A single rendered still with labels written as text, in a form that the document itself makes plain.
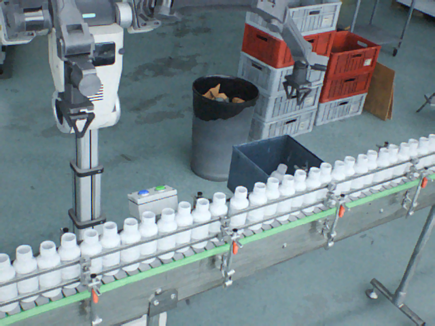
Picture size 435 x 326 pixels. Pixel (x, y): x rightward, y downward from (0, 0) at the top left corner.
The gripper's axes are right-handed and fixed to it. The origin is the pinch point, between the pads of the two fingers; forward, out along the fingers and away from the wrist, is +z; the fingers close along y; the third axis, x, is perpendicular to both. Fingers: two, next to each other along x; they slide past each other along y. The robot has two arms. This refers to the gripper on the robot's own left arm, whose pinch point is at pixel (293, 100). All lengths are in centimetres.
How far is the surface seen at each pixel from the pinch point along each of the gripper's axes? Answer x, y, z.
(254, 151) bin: 2.9, 15.8, 31.6
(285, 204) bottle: 34, -40, 15
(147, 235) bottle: 86, -39, 11
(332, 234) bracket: 16, -48, 29
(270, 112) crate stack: -111, 135, 88
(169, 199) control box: 71, -25, 13
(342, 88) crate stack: -200, 148, 86
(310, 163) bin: -15.0, -2.4, 32.3
